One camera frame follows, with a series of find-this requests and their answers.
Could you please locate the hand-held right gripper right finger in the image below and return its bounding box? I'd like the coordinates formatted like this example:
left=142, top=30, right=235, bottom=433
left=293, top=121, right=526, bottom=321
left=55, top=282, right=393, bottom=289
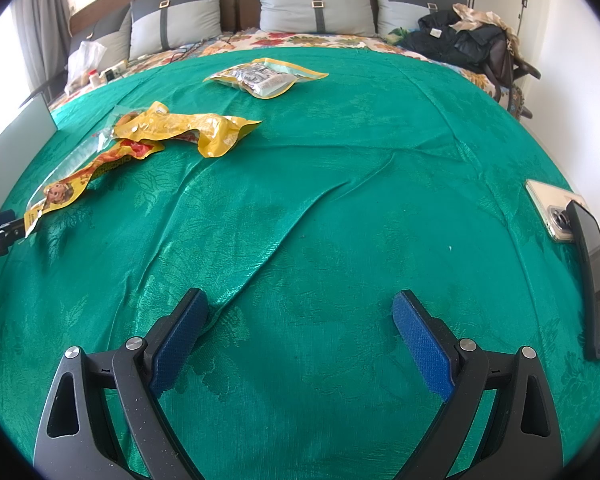
left=391, top=290, right=566, bottom=480

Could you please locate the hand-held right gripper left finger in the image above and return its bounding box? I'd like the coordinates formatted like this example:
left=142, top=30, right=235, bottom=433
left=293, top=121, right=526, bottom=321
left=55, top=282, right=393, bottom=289
left=32, top=287, right=211, bottom=480

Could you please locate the white cardboard box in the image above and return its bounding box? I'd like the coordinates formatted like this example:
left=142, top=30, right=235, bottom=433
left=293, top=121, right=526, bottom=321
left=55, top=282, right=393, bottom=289
left=0, top=91, right=58, bottom=216

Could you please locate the yellow cartoon snack packet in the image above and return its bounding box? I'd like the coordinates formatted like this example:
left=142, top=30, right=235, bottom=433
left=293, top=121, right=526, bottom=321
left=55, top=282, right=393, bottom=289
left=24, top=137, right=167, bottom=238

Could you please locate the clear corn sausage packet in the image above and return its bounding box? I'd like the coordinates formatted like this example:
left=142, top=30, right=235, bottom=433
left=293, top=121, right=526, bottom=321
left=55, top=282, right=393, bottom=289
left=27, top=105, right=141, bottom=211

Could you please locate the long yellow snack packet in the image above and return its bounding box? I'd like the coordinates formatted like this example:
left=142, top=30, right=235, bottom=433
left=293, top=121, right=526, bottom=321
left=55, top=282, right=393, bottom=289
left=112, top=101, right=263, bottom=158

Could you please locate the yellow packet of round snacks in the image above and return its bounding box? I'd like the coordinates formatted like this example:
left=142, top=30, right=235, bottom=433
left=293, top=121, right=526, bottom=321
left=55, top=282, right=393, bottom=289
left=202, top=57, right=329, bottom=100

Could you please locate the dark wooden chair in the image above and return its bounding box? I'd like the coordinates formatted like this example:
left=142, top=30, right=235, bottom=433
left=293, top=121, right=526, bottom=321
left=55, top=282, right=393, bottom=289
left=20, top=67, right=71, bottom=106

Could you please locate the green tablecloth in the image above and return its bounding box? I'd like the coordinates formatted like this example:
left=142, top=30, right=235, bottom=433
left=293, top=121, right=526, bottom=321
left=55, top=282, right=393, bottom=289
left=0, top=47, right=600, bottom=480

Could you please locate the clear plastic bag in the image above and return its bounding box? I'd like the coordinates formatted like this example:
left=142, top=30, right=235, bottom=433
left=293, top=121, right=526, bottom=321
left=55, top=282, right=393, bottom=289
left=65, top=40, right=107, bottom=96

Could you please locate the black phone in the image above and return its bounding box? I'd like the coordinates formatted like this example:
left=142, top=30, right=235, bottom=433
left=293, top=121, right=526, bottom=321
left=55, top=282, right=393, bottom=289
left=566, top=200, right=600, bottom=361

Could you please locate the white power strip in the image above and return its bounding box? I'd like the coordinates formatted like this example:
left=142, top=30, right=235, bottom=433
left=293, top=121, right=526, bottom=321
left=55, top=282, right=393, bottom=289
left=102, top=60, right=131, bottom=81

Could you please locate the phone in beige case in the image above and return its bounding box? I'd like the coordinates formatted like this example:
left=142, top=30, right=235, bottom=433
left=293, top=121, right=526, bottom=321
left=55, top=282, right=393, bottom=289
left=525, top=179, right=588, bottom=245

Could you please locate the grey curtain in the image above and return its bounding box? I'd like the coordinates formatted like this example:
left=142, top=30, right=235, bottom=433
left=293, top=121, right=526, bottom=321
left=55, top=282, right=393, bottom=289
left=10, top=0, right=73, bottom=96

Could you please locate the grey two-tone pillow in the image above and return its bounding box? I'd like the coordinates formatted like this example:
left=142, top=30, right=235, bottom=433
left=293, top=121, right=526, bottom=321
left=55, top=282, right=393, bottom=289
left=129, top=0, right=227, bottom=61
left=251, top=0, right=378, bottom=37
left=69, top=10, right=133, bottom=66
left=371, top=0, right=468, bottom=36

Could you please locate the brown bag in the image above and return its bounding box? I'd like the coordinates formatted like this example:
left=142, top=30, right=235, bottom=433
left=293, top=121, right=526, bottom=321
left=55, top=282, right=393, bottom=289
left=487, top=35, right=543, bottom=101

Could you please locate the pile of black clothes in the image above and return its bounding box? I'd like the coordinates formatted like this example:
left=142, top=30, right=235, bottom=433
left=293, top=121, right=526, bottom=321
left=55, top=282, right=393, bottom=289
left=387, top=10, right=508, bottom=73

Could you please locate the brown bed headboard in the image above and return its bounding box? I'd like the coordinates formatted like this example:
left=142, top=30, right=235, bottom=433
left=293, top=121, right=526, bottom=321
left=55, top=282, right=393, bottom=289
left=69, top=0, right=461, bottom=46

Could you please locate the beige garment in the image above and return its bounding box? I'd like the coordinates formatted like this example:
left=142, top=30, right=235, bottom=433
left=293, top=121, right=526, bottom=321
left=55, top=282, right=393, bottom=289
left=452, top=2, right=521, bottom=51

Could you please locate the black cable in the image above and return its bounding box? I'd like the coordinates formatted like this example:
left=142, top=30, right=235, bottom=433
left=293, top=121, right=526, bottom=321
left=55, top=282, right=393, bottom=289
left=165, top=32, right=236, bottom=58

